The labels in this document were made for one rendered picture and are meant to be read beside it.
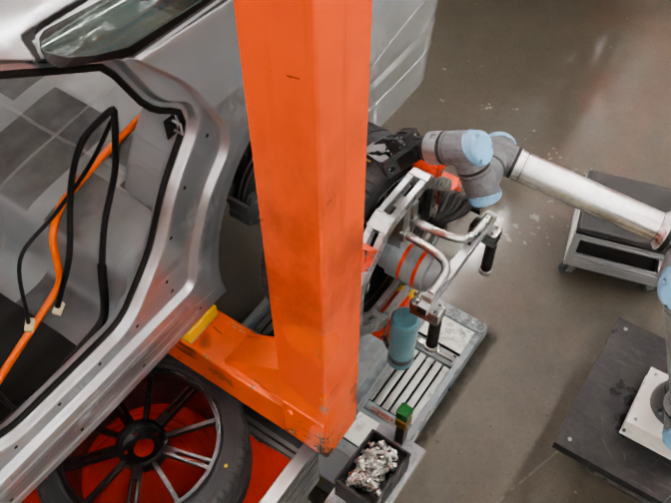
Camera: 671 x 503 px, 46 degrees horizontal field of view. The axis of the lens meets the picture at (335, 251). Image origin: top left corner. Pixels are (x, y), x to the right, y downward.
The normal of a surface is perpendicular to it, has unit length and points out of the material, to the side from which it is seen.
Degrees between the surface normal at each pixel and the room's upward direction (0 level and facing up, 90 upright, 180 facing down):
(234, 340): 0
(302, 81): 90
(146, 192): 67
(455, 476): 0
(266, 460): 0
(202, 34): 79
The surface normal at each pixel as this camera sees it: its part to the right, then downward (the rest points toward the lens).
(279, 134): -0.57, 0.65
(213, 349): 0.00, -0.61
